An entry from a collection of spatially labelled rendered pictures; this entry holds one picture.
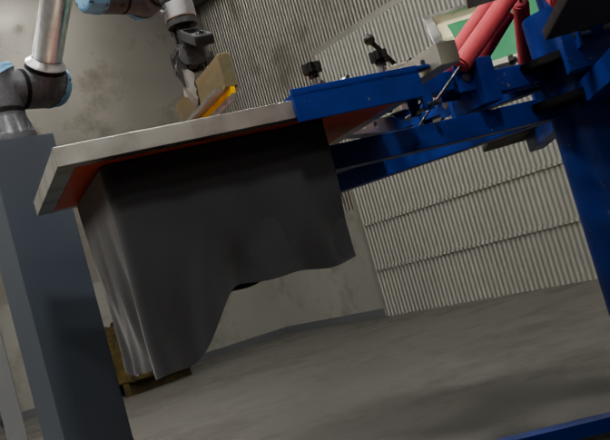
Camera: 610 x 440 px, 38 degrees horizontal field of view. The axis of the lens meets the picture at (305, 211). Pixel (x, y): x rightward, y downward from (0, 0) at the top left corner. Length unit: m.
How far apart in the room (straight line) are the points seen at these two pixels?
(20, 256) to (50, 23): 0.65
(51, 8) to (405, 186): 5.87
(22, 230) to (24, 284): 0.14
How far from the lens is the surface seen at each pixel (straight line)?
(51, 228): 2.45
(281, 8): 9.34
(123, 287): 1.86
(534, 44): 2.52
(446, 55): 1.93
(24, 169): 2.47
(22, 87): 2.59
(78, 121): 9.60
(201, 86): 2.02
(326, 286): 9.39
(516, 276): 7.39
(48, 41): 2.58
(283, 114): 1.79
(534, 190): 7.09
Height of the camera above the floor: 0.65
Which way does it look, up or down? 4 degrees up
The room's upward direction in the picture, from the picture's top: 16 degrees counter-clockwise
